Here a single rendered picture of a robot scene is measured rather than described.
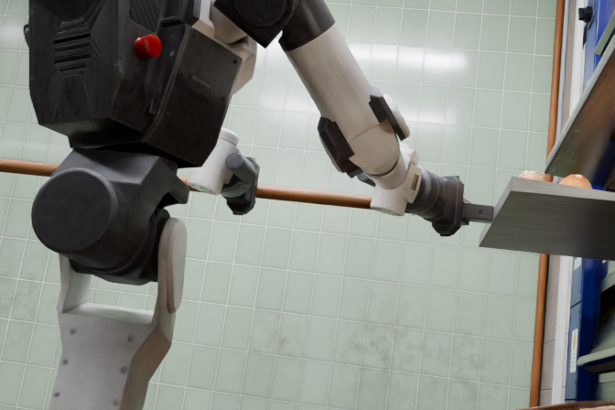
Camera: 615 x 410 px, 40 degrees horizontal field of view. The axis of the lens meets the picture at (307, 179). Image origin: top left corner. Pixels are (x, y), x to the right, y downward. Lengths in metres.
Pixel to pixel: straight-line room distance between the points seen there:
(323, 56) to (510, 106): 1.98
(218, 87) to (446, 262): 1.84
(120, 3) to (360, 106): 0.37
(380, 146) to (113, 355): 0.51
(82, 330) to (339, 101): 0.50
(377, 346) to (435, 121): 0.84
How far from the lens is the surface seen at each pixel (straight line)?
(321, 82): 1.25
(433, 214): 1.65
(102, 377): 1.25
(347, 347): 2.98
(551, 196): 1.53
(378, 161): 1.33
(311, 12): 1.23
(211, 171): 1.56
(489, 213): 1.77
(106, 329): 1.26
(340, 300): 2.99
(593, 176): 2.10
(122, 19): 1.19
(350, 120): 1.26
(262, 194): 1.79
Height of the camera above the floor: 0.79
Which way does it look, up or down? 14 degrees up
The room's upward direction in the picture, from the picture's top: 8 degrees clockwise
